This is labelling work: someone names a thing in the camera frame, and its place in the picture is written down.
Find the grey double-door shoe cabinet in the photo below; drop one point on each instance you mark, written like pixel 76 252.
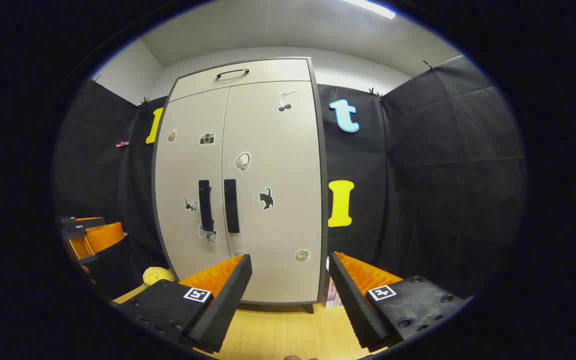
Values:
pixel 325 190

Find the grey door with headphone sticker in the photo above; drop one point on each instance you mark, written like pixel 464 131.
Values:
pixel 278 225

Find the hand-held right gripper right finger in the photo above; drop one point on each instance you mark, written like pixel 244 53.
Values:
pixel 358 310

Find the black backdrop cloth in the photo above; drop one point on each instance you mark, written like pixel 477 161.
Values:
pixel 443 175

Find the white patterned box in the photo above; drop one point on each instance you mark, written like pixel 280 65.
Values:
pixel 332 295

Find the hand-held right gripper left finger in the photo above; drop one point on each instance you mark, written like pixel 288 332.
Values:
pixel 228 305

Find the long ceiling light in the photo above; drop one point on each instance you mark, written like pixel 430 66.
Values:
pixel 373 8

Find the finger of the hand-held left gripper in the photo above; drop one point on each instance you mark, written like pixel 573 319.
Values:
pixel 98 237

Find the grey door with camera sticker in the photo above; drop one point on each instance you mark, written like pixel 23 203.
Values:
pixel 188 165

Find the yellow plush toy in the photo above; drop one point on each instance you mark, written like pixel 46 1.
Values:
pixel 157 275

